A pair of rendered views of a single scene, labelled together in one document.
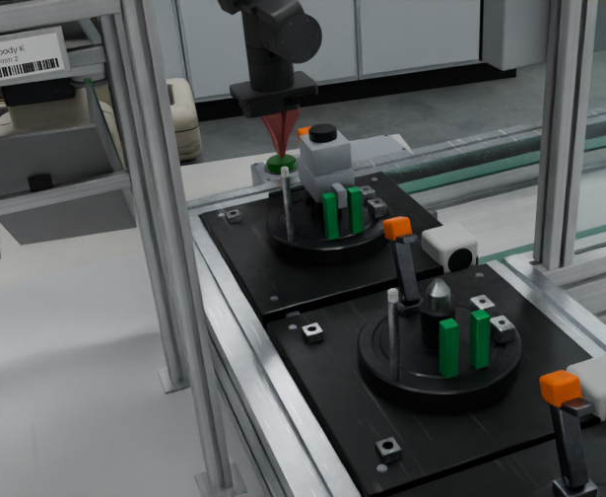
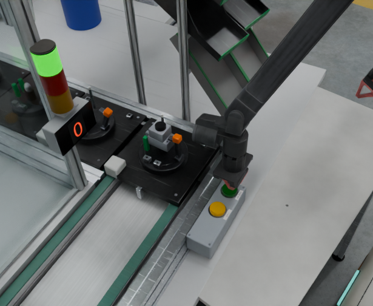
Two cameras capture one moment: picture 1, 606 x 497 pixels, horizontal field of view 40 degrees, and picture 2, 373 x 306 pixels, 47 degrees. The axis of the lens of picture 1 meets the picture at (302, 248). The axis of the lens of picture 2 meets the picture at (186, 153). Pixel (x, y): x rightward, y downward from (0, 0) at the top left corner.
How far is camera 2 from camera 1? 163 cm
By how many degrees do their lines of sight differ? 94
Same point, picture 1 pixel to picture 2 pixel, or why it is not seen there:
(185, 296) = (135, 65)
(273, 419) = (121, 99)
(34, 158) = (191, 42)
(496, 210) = (130, 238)
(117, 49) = (181, 38)
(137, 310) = not seen: hidden behind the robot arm
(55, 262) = (292, 149)
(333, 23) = not seen: outside the picture
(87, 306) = (250, 139)
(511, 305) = (82, 153)
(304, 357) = (126, 111)
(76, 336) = not seen: hidden behind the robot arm
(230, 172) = (312, 243)
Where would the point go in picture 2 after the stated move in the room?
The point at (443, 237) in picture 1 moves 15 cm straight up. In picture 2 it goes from (115, 159) to (106, 121)
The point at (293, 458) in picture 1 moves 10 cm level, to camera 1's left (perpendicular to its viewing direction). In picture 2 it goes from (110, 95) to (133, 81)
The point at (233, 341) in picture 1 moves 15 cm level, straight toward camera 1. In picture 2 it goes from (153, 110) to (120, 91)
